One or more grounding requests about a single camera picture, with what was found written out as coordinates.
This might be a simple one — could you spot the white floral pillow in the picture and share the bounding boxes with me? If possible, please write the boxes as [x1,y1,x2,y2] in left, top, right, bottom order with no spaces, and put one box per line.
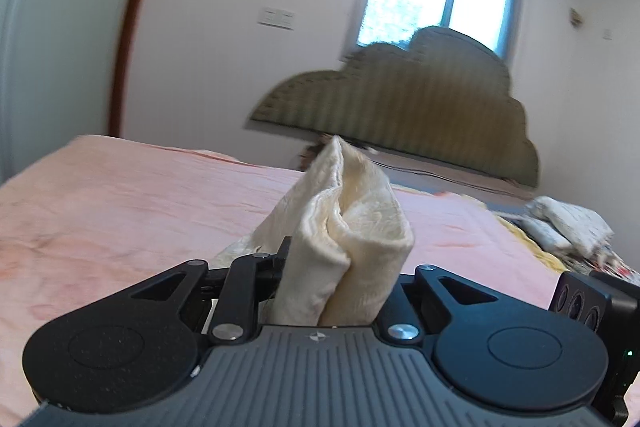
[525,196,614,258]

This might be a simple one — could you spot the yellow sheet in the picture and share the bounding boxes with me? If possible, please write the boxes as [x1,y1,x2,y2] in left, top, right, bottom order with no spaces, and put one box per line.
[494,213,567,274]

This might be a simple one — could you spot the pink bed blanket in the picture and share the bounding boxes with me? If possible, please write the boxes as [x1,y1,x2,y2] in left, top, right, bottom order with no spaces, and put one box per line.
[1,135,560,426]

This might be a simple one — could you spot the brown wooden door frame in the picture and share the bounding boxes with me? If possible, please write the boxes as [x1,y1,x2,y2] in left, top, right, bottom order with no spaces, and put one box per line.
[107,0,143,138]

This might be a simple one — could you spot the green striped headboard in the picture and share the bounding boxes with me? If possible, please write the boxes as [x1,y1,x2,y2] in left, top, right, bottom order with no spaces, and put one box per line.
[250,26,540,187]

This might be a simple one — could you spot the cream white pants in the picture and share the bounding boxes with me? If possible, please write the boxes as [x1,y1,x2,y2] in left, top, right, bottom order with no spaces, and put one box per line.
[214,136,414,327]

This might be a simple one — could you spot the white wall switch plate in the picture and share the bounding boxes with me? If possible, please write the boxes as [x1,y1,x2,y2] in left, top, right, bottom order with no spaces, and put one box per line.
[257,8,295,30]

